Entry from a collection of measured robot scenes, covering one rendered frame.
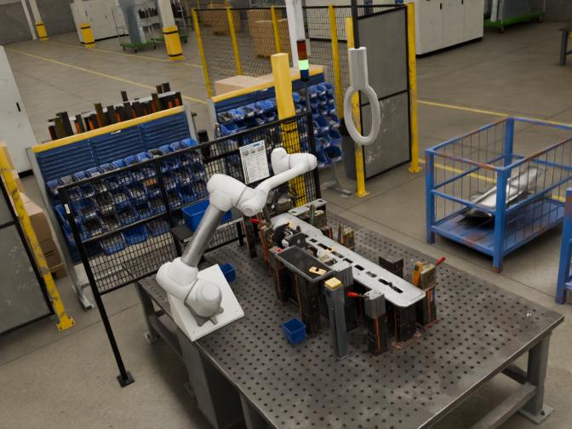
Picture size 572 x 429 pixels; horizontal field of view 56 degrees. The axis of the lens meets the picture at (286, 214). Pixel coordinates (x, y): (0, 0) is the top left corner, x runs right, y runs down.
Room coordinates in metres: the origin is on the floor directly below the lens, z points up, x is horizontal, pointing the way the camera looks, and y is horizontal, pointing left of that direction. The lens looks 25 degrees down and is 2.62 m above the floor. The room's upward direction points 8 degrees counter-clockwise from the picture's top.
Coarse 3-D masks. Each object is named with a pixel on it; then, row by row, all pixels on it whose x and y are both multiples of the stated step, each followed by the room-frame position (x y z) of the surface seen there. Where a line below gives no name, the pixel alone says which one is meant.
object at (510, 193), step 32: (480, 128) 4.79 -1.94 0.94; (512, 128) 4.98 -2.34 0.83; (544, 160) 4.68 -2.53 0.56; (480, 192) 4.34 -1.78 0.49; (512, 192) 4.22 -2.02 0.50; (544, 192) 4.04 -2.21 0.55; (448, 224) 4.44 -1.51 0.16; (480, 224) 4.33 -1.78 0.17; (512, 224) 4.26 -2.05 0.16; (544, 224) 4.18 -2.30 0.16
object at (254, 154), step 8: (248, 144) 3.72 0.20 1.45; (256, 144) 3.76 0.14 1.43; (264, 144) 3.79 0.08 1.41; (240, 152) 3.69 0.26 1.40; (248, 152) 3.72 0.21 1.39; (256, 152) 3.75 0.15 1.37; (264, 152) 3.78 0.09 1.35; (240, 160) 3.69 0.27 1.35; (248, 160) 3.71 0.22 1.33; (256, 160) 3.75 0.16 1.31; (264, 160) 3.78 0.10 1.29; (248, 168) 3.71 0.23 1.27; (256, 168) 3.74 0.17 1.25; (264, 168) 3.77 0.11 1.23; (256, 176) 3.74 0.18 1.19; (264, 176) 3.77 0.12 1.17; (248, 184) 3.70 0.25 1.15
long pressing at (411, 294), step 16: (304, 224) 3.21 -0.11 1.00; (320, 240) 2.95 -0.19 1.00; (320, 256) 2.75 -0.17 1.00; (336, 256) 2.73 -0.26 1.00; (352, 256) 2.70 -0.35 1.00; (352, 272) 2.53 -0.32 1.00; (384, 272) 2.48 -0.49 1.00; (368, 288) 2.37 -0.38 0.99; (384, 288) 2.33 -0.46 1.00; (400, 288) 2.31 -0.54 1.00; (416, 288) 2.30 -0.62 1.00; (400, 304) 2.17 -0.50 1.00
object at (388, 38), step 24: (360, 24) 5.82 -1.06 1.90; (384, 24) 6.02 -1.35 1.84; (408, 24) 6.23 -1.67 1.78; (384, 48) 6.00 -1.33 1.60; (408, 48) 6.21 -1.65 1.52; (384, 72) 6.00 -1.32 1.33; (408, 72) 6.20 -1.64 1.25; (360, 96) 5.78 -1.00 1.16; (384, 96) 6.00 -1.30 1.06; (408, 96) 6.20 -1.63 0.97; (360, 120) 5.78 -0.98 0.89; (384, 120) 6.01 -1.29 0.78; (408, 120) 6.20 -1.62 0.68; (384, 144) 6.00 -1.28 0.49; (408, 144) 6.20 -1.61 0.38; (360, 168) 5.73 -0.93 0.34; (384, 168) 5.98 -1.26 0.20; (360, 192) 5.75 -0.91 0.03
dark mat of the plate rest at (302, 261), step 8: (296, 248) 2.61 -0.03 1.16; (280, 256) 2.54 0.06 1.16; (288, 256) 2.53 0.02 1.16; (296, 256) 2.52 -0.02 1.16; (304, 256) 2.51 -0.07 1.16; (296, 264) 2.44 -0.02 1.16; (304, 264) 2.43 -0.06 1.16; (312, 264) 2.41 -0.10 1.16; (320, 264) 2.40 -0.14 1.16; (304, 272) 2.34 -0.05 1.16; (312, 272) 2.33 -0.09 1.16
